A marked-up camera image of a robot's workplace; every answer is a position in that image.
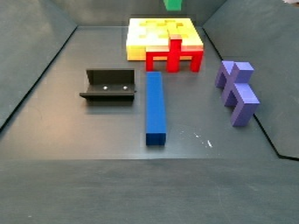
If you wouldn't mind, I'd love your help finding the purple cross-shaped block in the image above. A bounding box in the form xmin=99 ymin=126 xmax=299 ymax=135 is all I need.
xmin=215 ymin=60 xmax=259 ymax=127

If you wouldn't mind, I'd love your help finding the black angle bracket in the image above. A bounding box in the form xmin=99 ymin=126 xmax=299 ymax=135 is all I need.
xmin=79 ymin=68 xmax=136 ymax=101

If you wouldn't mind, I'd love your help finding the blue long block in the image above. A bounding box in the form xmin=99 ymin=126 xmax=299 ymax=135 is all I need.
xmin=146 ymin=72 xmax=167 ymax=146

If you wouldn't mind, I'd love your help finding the yellow slotted board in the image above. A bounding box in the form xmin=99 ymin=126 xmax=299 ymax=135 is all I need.
xmin=126 ymin=18 xmax=203 ymax=61

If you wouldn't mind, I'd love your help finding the red cross-shaped block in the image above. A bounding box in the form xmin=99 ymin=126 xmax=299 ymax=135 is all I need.
xmin=144 ymin=34 xmax=203 ymax=73

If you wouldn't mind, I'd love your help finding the green long block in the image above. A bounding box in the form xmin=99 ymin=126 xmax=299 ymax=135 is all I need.
xmin=163 ymin=0 xmax=183 ymax=11

